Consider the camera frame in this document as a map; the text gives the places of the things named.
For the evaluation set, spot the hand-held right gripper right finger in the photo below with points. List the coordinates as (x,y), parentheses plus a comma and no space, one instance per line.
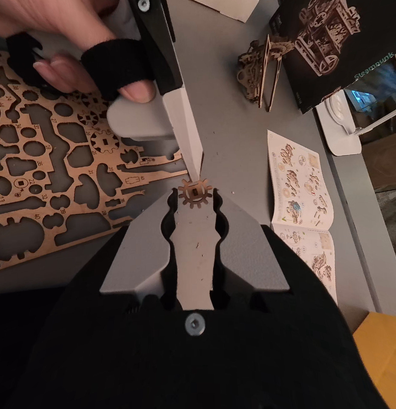
(252,255)

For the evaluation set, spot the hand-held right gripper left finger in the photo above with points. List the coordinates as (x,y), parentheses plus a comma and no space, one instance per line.
(137,255)

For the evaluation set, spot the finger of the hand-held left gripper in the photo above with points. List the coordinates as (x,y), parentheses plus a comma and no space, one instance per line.
(185,127)

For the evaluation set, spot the small wooden gear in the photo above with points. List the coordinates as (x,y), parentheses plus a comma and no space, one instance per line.
(190,199)

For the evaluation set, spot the laser-cut plywood parts sheet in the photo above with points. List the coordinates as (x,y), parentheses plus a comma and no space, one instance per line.
(57,147)

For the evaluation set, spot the partly built wooden model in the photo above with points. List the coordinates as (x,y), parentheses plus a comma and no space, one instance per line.
(255,70)

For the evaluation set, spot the black model kit box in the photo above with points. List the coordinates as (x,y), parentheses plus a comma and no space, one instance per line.
(328,48)

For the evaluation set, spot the person's left hand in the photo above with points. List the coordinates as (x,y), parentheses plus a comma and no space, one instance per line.
(51,16)

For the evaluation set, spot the illustrated instruction booklet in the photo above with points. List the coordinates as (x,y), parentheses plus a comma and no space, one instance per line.
(300,191)

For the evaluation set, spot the white cardboard tray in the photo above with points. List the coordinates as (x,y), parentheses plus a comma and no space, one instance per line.
(226,8)

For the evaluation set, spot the white document stand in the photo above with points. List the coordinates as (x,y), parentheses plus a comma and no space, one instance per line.
(341,134)

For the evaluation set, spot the yellow box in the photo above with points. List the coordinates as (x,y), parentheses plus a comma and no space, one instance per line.
(379,351)

